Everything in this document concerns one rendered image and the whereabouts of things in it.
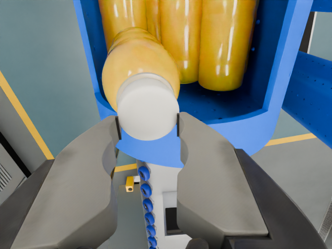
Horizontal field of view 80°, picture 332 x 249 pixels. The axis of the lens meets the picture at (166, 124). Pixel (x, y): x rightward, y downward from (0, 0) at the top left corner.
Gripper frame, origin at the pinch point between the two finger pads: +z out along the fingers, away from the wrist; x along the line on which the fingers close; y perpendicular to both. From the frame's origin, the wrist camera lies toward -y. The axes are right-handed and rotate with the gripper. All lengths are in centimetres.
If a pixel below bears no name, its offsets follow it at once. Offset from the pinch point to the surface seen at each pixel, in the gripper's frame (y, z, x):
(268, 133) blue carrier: 8.3, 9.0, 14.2
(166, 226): 49, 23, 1
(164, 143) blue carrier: 7.0, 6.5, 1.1
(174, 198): 51, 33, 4
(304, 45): 20, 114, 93
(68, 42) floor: 15, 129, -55
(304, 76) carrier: 23, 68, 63
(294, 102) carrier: 33, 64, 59
